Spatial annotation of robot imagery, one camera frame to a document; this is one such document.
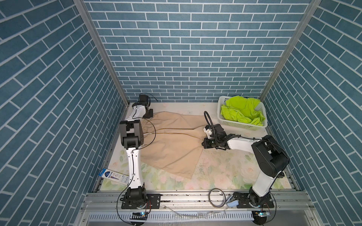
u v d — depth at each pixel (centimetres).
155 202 73
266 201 71
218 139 75
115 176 81
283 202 76
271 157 49
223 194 76
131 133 66
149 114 99
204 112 82
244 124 98
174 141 100
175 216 71
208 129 87
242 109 111
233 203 72
